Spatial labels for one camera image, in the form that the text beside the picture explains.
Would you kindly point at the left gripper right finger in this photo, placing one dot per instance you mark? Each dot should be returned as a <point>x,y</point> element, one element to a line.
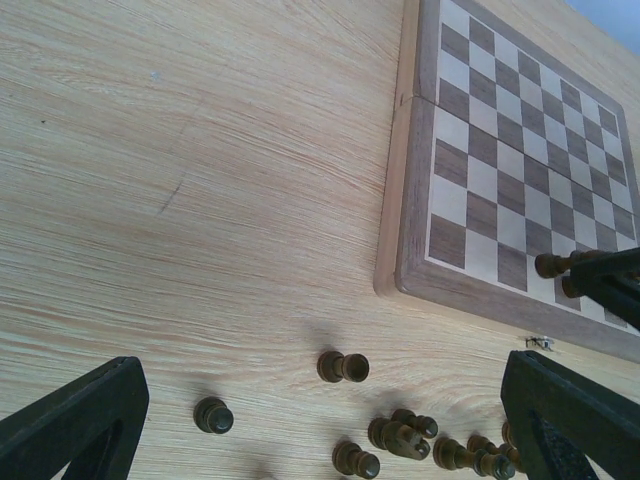
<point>562,422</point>

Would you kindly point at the dark pawn beside knight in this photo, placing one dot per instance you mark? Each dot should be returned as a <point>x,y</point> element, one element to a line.
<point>425,425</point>

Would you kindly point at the wooden chess board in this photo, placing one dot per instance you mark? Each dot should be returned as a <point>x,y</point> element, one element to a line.
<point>499,153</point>

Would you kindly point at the dark pawn far left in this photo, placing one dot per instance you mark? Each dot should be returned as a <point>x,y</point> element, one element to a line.
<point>211,415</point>

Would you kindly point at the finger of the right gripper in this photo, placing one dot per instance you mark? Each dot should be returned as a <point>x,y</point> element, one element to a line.
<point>612,281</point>

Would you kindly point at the dark bishop chess piece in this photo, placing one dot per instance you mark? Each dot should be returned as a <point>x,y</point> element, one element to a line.
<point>569,289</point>

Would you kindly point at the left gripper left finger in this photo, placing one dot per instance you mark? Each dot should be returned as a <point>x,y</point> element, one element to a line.
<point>88,429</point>

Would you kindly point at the dark pawn near board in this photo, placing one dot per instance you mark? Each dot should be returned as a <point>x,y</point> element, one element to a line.
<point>333,367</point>

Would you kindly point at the dark knight chess piece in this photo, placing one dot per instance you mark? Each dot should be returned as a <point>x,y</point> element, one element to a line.
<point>398,439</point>

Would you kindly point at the dark piece pile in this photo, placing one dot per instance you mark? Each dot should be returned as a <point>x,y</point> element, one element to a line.
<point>450,455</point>

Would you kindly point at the dark pawn lower middle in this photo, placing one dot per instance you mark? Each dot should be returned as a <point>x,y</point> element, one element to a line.
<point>349,459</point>

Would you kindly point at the metal board latch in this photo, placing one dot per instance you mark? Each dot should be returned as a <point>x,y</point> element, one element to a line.
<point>539,343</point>

